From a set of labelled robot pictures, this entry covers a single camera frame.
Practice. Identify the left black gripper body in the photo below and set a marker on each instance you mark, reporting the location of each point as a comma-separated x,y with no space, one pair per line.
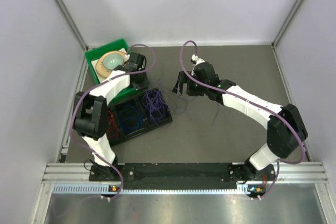
142,78

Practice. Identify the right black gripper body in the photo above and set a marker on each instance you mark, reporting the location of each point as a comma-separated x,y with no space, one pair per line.
202,89

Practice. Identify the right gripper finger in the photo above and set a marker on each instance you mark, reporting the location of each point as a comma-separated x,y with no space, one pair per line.
181,81
192,88

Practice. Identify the black two-compartment tray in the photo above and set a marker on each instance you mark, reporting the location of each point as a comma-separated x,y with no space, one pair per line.
136,115

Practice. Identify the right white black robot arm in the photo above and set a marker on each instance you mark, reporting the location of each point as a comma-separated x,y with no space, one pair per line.
284,125

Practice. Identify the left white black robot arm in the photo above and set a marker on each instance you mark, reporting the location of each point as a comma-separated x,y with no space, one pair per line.
90,116

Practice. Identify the teal glass bowl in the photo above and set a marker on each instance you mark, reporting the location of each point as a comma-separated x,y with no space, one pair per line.
113,60

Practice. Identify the wooden round plate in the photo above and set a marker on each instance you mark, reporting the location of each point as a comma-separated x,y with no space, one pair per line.
101,70

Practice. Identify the green plastic bin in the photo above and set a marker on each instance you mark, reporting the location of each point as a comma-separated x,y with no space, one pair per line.
117,71

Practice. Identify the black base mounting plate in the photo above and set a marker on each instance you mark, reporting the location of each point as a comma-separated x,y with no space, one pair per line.
191,175

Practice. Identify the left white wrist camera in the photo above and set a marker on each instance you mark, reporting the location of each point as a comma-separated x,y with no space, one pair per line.
127,56

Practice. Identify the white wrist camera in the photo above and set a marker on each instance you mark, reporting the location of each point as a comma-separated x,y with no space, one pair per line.
127,56
195,60

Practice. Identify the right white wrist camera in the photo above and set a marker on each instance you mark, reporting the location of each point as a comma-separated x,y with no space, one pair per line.
195,60

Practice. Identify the left aluminium corner post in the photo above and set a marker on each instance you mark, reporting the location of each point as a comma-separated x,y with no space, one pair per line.
71,23

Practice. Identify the white slotted cable duct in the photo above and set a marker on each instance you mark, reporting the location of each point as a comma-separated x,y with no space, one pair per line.
104,189

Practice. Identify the aluminium frame rail front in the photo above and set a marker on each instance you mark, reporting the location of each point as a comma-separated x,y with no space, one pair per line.
303,173

